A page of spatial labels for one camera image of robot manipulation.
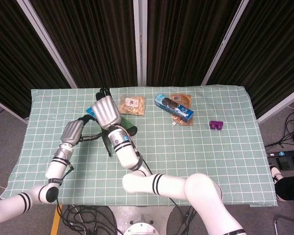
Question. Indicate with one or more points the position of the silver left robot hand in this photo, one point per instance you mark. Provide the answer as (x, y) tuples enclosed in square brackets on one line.
[(72, 131)]

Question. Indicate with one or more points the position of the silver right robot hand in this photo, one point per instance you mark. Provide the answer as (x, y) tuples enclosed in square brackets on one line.
[(106, 112)]

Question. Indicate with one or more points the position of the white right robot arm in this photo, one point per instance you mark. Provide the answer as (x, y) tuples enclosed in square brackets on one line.
[(127, 154)]

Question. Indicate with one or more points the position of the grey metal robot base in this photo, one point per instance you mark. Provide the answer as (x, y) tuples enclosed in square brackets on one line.
[(142, 220)]

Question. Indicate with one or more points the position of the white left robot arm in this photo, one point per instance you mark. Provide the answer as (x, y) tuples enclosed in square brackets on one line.
[(55, 169)]

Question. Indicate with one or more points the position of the small blue snack packet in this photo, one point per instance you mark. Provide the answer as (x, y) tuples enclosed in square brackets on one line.
[(90, 111)]

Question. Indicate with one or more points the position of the clear bag of beige snacks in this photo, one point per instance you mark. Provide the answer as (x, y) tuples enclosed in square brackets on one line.
[(132, 106)]

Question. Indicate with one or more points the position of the blue cookie box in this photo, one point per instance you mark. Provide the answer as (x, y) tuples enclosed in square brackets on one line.
[(171, 105)]

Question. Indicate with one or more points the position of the dark pleated curtain panel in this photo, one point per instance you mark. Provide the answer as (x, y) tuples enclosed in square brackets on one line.
[(267, 49), (14, 61), (186, 44), (93, 44)]

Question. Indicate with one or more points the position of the brown spout pouch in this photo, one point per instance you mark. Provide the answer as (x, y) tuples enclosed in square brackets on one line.
[(183, 99)]

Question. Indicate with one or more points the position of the yellow floor tape strip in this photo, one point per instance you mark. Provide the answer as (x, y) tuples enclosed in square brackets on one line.
[(56, 220)]

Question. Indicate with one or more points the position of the purple toy block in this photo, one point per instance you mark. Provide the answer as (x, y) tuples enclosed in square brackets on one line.
[(215, 125)]

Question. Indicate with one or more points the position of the green white checked tablecloth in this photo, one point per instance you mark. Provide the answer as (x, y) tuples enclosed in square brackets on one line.
[(210, 159)]

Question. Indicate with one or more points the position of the white and black shoe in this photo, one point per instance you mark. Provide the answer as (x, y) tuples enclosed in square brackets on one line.
[(275, 173)]

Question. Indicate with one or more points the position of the black trouser leg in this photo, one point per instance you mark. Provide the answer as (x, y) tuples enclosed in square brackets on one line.
[(291, 189)]

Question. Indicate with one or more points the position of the metal chair leg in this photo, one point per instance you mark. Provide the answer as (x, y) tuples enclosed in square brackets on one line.
[(287, 218)]

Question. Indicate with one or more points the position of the white partition post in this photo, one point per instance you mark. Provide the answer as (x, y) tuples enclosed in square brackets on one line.
[(49, 44), (221, 44), (140, 44), (7, 109), (279, 106)]

